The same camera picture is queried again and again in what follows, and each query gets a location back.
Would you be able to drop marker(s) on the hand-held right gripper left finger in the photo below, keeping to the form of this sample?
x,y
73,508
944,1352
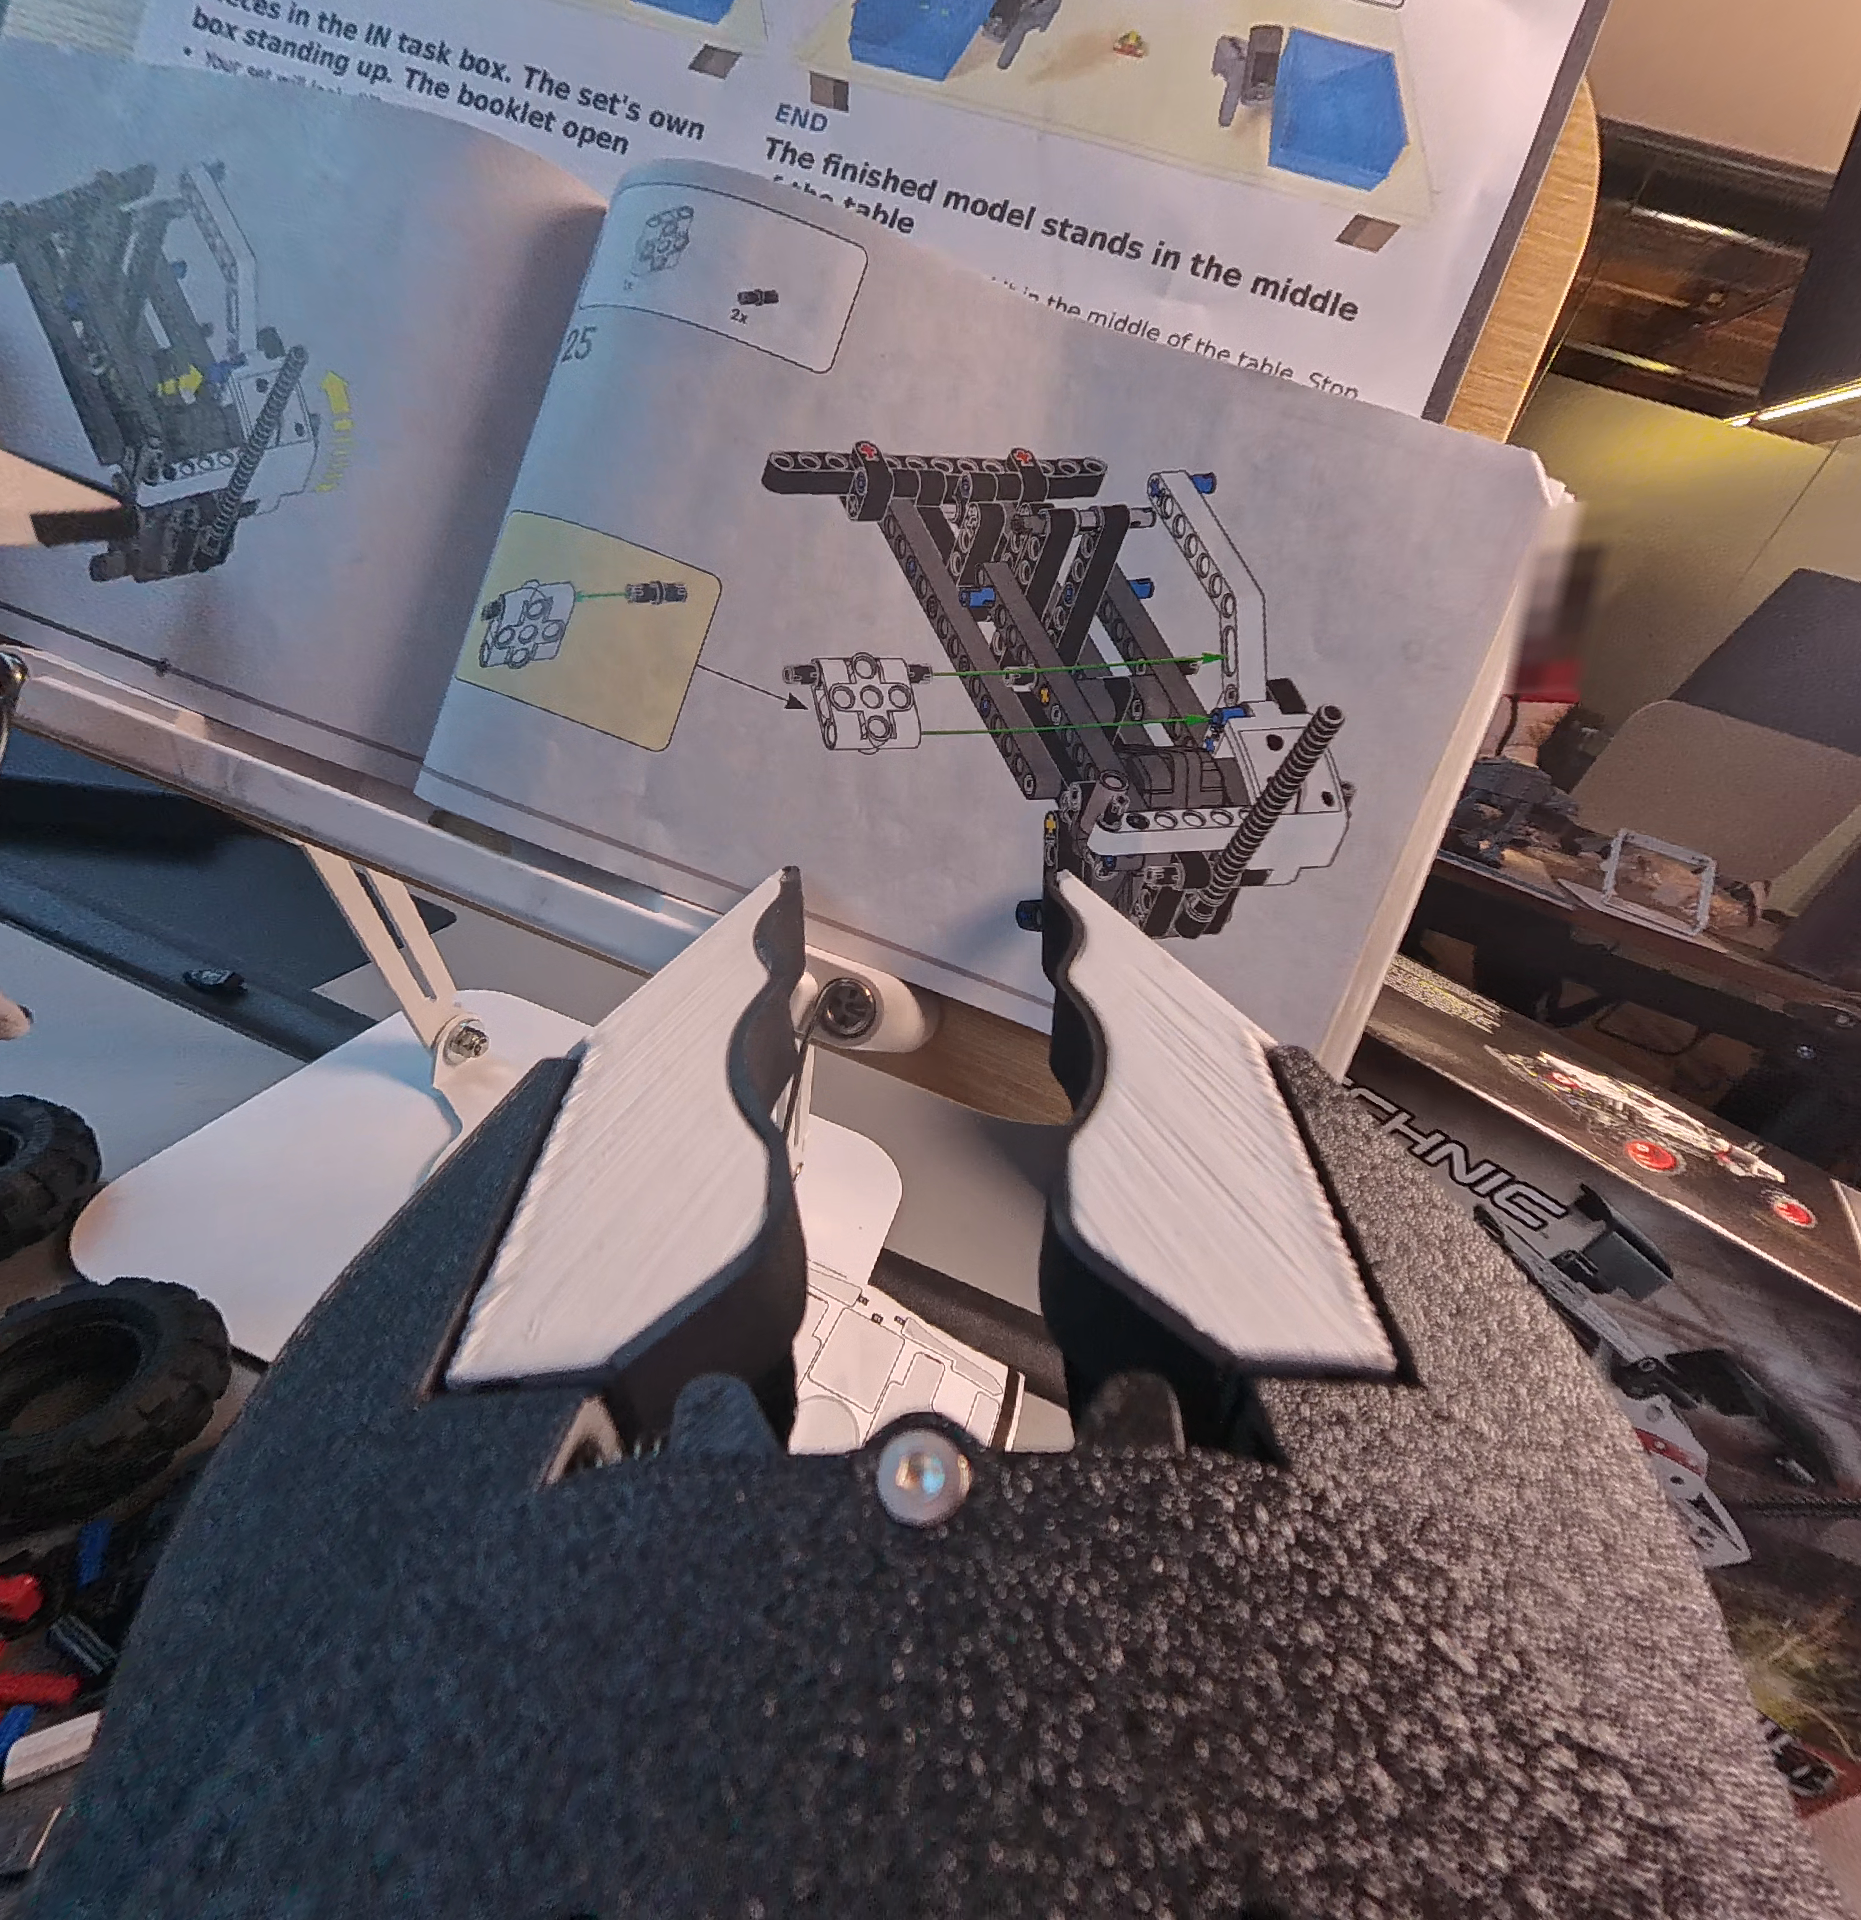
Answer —
x,y
632,1199

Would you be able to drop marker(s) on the grey lounge chair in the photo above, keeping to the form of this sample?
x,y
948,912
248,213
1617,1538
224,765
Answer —
x,y
1741,780

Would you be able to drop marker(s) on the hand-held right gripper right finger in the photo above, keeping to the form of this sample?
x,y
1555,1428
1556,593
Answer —
x,y
1216,1199

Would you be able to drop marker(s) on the black toy tire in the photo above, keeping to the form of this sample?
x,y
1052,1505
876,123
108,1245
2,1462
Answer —
x,y
165,1426
60,1187

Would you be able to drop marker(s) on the white sticker sheet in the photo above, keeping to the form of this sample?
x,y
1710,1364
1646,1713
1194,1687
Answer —
x,y
870,1351

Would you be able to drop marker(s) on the white book stand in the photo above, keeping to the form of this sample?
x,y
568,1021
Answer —
x,y
272,1199

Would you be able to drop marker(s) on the instruction booklet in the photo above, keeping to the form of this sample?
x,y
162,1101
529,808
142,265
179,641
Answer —
x,y
946,450

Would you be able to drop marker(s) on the clear acrylic stand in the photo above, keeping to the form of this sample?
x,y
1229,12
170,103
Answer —
x,y
1663,871

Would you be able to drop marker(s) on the grey toy walker model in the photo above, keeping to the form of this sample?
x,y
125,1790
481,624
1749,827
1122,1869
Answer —
x,y
1514,810

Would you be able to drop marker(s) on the toy truck set box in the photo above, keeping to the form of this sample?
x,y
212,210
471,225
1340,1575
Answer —
x,y
1590,1230

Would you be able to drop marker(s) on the printed task sheet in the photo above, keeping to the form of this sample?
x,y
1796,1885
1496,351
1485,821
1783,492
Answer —
x,y
1171,151

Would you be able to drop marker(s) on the background work table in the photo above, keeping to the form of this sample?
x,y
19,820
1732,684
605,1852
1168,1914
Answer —
x,y
1696,962

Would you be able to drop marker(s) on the pile of small brick parts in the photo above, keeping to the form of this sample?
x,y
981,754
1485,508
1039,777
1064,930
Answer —
x,y
16,1679

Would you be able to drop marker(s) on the grey desk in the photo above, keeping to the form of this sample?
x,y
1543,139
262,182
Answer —
x,y
121,1051

